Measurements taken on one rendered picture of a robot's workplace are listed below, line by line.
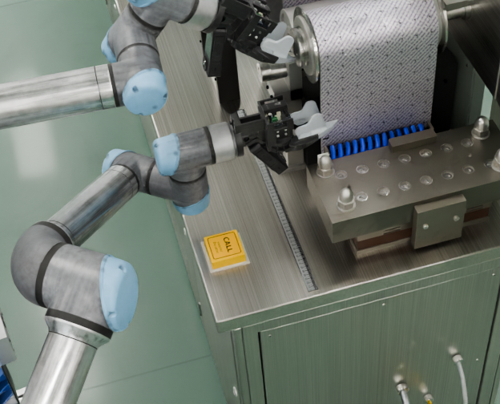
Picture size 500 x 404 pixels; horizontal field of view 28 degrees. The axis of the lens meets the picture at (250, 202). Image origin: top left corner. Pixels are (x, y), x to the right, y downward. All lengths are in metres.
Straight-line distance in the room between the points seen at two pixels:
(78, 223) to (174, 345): 1.22
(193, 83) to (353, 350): 0.74
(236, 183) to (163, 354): 0.96
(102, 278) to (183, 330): 1.40
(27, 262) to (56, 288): 0.07
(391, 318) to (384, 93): 0.47
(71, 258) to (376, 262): 0.64
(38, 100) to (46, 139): 1.97
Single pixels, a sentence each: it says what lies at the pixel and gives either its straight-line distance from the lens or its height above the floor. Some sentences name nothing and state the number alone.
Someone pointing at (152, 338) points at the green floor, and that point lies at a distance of 3.03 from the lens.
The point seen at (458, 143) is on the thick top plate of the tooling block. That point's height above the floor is 1.03.
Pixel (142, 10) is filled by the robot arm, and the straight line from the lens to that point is 1.77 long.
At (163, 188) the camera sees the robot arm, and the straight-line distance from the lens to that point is 2.00.
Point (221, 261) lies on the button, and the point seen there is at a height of 0.92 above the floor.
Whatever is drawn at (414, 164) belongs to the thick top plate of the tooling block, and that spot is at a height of 1.03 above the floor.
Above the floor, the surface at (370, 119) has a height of 1.08.
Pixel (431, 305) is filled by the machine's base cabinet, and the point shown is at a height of 0.75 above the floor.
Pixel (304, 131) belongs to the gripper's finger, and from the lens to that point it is 1.96.
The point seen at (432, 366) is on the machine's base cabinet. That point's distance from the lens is 2.35.
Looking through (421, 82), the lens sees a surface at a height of 1.14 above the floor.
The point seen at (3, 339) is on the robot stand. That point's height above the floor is 0.77.
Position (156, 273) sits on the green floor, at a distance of 3.17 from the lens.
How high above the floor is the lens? 2.49
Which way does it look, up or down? 48 degrees down
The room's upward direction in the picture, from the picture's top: 6 degrees counter-clockwise
